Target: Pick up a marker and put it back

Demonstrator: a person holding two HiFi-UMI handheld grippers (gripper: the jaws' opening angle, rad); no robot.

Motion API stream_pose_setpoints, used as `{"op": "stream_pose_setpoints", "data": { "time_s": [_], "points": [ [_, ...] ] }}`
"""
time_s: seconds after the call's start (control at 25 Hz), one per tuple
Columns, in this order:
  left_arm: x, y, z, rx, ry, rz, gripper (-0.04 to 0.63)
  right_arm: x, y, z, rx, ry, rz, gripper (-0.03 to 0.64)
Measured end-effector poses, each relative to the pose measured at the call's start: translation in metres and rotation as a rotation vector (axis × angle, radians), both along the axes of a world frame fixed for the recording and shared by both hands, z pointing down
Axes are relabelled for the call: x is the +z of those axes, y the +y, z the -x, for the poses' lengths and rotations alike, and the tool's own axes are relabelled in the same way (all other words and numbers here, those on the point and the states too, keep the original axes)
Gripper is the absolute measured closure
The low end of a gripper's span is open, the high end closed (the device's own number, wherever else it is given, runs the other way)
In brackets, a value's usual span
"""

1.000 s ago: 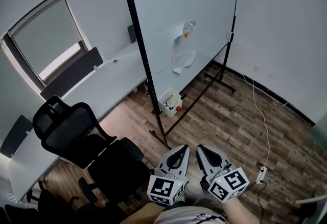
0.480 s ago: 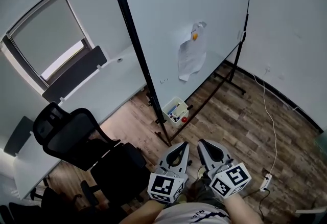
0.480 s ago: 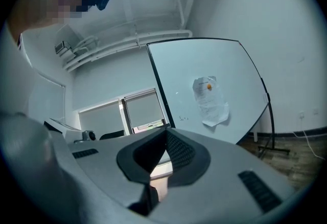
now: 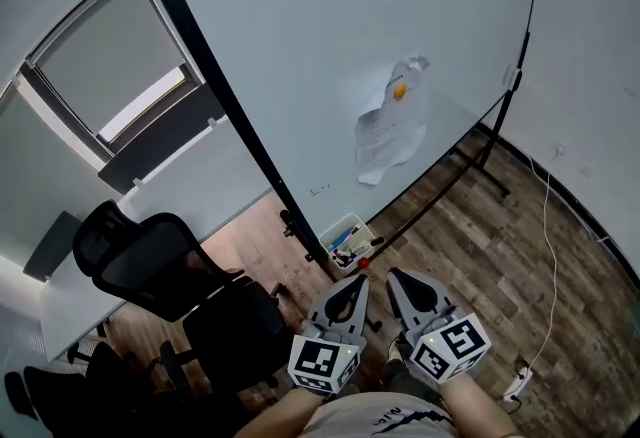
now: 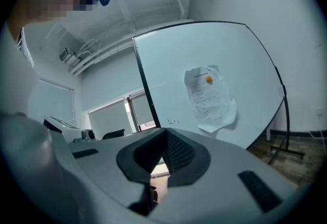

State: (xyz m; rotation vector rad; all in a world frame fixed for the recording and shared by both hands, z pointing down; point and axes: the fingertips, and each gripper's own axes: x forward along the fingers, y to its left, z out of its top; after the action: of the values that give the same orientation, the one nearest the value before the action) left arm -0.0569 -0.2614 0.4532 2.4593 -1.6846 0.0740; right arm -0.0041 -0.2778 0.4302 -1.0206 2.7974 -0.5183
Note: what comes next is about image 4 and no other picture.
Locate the grey roller blind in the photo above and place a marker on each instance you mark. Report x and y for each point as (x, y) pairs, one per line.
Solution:
(110, 51)
(45, 166)

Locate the white clip holder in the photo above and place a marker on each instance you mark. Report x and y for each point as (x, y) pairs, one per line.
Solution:
(511, 77)

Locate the round orange magnet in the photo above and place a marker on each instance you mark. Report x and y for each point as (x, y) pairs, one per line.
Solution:
(400, 91)

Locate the person's shoe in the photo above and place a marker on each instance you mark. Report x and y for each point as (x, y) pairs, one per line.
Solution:
(396, 351)

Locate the short black desk divider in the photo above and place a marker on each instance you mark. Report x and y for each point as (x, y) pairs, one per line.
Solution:
(50, 246)

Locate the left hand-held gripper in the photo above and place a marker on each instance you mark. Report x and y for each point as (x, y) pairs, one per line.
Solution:
(320, 361)

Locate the white marker with black cap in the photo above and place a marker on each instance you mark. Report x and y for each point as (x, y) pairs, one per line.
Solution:
(372, 242)

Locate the markers and blue eraser pile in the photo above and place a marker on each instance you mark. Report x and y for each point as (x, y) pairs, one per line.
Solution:
(345, 256)

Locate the person's right forearm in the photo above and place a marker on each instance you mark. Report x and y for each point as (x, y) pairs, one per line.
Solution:
(475, 411)

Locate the person's white printed shirt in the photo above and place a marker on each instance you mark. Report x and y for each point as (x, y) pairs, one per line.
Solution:
(360, 418)

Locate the black-framed whiteboard on stand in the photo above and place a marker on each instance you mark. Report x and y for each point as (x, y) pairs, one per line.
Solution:
(325, 51)

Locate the black mesh office chair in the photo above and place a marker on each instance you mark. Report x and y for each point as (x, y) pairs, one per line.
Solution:
(150, 271)

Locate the long black desk divider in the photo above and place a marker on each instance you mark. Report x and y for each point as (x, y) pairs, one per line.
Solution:
(160, 141)

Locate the person's left forearm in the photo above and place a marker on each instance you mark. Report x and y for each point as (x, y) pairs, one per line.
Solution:
(285, 413)

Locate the person's dark trousers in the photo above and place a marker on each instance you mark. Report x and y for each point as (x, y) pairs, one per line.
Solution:
(405, 376)

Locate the crumpled white paper sheet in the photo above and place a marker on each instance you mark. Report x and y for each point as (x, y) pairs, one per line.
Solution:
(395, 136)

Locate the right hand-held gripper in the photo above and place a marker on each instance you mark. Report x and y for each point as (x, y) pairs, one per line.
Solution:
(450, 346)

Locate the white office desk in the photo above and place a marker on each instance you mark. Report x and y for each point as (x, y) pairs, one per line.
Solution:
(190, 186)

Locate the round red magnet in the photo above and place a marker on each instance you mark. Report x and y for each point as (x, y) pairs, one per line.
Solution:
(365, 263)

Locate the white power strip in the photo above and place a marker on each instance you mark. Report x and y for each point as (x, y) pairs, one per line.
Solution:
(517, 383)

